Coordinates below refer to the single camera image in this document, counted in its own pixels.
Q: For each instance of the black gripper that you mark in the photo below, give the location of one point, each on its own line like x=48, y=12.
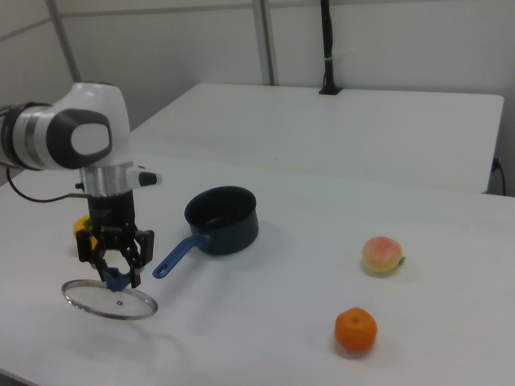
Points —
x=112, y=215

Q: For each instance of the grey metal partition post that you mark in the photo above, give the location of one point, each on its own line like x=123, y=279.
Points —
x=64, y=40
x=266, y=40

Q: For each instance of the glass lid blue knob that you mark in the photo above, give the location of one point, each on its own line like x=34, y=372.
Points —
x=115, y=280

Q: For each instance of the yellow bell pepper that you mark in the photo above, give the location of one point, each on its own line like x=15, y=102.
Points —
x=80, y=226

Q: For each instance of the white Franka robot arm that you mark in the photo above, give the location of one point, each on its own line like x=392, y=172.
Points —
x=96, y=116

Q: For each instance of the white side table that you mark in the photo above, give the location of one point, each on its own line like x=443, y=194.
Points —
x=322, y=132

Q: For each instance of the pink yellow peach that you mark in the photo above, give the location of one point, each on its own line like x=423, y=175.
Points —
x=382, y=255

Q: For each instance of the black camera pole stand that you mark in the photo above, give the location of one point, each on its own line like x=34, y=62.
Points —
x=330, y=40

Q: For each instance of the orange mandarin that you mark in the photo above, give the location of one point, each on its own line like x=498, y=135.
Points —
x=356, y=329

